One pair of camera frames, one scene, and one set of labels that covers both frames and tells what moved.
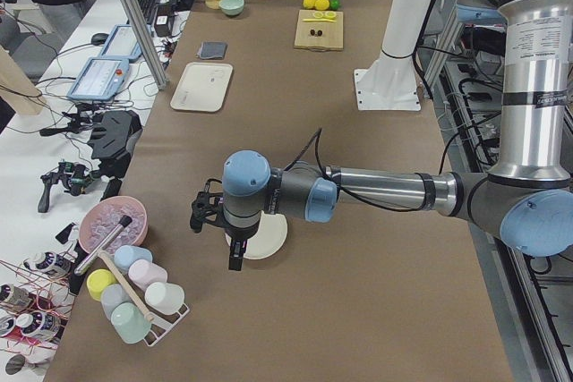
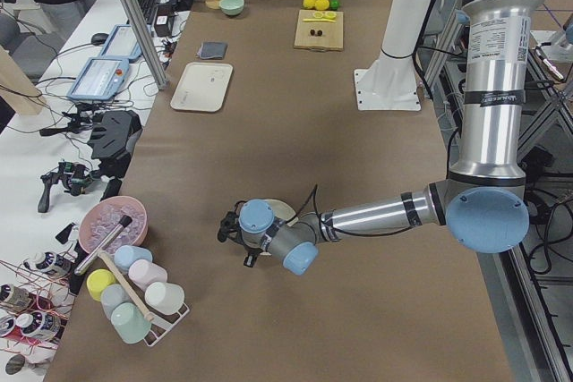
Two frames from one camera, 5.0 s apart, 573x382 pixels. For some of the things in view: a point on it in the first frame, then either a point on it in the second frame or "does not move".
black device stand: x=115 y=132 does not move
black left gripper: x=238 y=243 -> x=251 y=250
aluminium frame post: x=157 y=71 does not move
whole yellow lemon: x=309 y=2 does not move
